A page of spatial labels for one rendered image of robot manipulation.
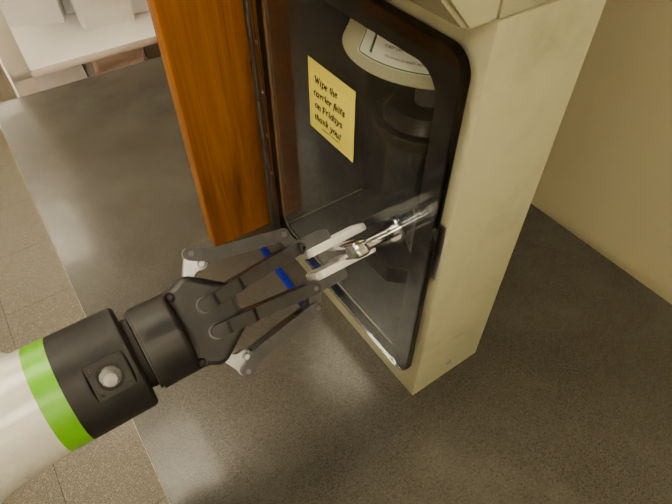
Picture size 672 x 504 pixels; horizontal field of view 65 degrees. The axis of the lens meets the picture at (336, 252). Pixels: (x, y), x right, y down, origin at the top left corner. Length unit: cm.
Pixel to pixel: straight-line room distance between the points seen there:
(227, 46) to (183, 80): 7
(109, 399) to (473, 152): 33
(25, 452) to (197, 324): 15
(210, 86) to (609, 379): 63
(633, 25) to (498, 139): 42
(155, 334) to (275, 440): 26
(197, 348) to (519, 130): 32
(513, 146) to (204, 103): 40
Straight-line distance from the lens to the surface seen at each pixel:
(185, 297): 47
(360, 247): 46
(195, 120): 70
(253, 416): 68
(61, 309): 216
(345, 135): 50
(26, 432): 45
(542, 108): 44
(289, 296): 49
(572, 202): 95
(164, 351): 45
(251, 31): 62
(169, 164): 103
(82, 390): 44
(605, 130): 87
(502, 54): 37
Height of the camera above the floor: 155
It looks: 48 degrees down
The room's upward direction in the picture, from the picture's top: straight up
